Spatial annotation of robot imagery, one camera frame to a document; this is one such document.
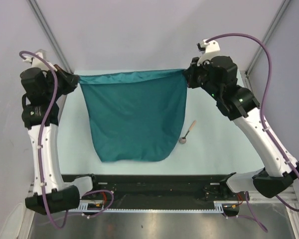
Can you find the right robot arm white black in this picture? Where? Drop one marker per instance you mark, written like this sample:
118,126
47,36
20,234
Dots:
239,107

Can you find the white slotted cable duct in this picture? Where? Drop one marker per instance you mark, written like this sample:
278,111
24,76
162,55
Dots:
192,206

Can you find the left aluminium corner post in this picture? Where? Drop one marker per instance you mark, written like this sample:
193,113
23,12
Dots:
41,19

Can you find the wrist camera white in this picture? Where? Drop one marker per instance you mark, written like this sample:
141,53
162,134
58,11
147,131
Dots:
37,60
208,50

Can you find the wooden handled metal spoon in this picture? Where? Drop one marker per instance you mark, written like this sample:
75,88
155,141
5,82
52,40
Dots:
183,139

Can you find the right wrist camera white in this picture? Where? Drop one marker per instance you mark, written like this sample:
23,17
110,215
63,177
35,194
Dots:
208,50

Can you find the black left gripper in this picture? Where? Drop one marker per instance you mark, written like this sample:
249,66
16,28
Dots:
70,80

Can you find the right aluminium side rail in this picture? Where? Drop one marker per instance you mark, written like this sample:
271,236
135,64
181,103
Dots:
251,82

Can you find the right aluminium corner post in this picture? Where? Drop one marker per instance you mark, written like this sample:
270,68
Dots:
269,33

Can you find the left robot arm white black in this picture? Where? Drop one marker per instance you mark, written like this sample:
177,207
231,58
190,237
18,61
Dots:
49,188

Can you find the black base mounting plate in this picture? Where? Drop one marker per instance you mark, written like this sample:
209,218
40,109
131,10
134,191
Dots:
208,188

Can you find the aluminium corner post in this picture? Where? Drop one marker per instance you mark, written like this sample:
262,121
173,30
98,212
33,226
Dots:
41,19
269,33

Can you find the teal satin napkin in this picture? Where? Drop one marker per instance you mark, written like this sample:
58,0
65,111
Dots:
135,116

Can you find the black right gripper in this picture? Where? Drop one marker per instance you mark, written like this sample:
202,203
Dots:
191,72

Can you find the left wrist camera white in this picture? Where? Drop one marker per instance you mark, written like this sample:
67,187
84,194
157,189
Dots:
37,60

